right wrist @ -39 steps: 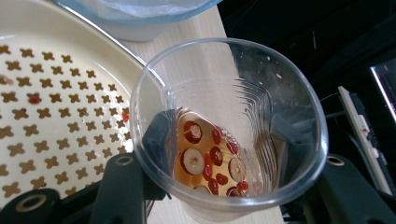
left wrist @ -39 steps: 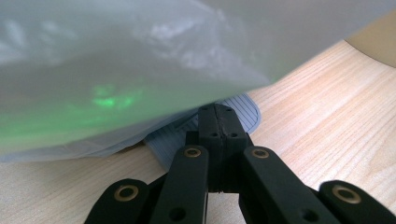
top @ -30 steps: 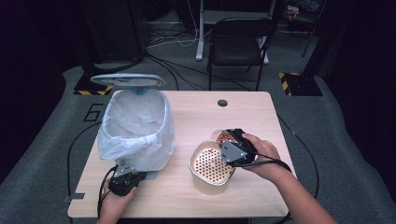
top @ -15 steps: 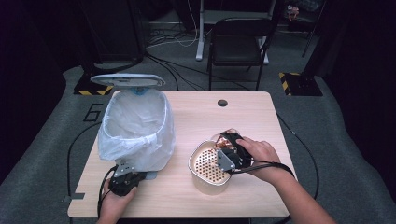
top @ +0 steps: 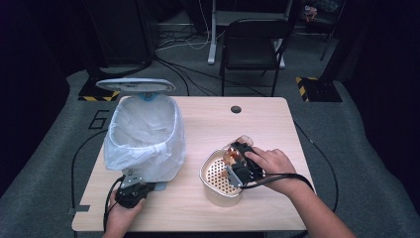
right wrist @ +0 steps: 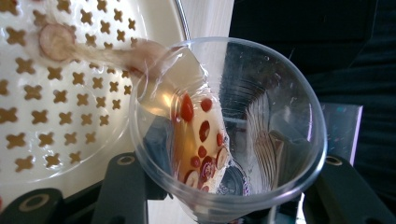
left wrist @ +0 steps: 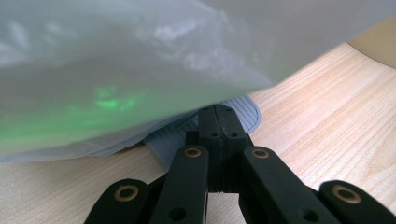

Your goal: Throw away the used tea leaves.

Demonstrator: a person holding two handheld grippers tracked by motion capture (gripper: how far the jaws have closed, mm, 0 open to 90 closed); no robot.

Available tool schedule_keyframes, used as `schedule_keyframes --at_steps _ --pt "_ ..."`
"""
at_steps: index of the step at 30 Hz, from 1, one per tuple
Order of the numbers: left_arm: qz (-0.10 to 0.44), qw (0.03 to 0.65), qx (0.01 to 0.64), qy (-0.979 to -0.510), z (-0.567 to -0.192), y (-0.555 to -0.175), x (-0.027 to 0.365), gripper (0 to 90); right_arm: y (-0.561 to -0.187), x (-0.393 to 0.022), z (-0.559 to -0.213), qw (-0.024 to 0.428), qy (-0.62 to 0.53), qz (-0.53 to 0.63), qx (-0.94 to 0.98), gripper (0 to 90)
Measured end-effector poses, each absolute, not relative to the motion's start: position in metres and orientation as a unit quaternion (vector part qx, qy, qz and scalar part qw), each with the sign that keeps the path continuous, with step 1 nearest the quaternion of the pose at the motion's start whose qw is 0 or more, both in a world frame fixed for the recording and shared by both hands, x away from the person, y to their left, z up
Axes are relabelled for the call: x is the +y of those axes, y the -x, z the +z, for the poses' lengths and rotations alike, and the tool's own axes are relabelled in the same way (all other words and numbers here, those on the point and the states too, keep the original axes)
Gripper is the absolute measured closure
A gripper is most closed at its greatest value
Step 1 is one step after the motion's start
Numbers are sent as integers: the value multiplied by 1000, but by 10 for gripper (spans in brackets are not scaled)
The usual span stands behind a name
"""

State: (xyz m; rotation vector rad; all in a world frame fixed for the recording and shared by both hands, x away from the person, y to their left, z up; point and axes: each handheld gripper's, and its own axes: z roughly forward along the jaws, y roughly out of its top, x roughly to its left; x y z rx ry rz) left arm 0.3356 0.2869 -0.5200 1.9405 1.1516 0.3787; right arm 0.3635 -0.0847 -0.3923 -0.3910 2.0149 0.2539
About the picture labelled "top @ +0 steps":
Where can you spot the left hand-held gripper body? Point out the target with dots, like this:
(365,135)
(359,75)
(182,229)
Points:
(130,196)

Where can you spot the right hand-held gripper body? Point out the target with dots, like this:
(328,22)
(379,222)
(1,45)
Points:
(246,172)

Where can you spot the clear plastic cup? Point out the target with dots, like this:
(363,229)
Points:
(232,155)

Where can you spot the white perforated strainer basket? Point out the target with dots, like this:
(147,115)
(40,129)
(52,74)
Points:
(216,178)

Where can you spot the white plastic bin liner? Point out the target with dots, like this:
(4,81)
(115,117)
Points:
(145,139)

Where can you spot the white and grey trash can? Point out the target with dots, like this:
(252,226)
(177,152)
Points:
(135,85)

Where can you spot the person's left hand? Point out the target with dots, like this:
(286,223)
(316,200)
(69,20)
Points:
(120,218)

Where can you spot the person's right hand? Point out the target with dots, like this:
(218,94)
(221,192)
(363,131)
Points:
(277,163)

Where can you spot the black table grommet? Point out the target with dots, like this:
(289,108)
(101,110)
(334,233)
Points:
(236,109)

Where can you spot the grey table clamp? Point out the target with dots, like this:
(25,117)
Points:
(77,209)

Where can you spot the hazard-striped black stand base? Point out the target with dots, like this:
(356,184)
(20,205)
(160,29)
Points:
(322,91)
(89,92)

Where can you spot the black folding chair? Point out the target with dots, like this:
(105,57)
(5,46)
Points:
(252,49)

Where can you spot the white desk frame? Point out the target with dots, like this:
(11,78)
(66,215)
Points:
(212,39)

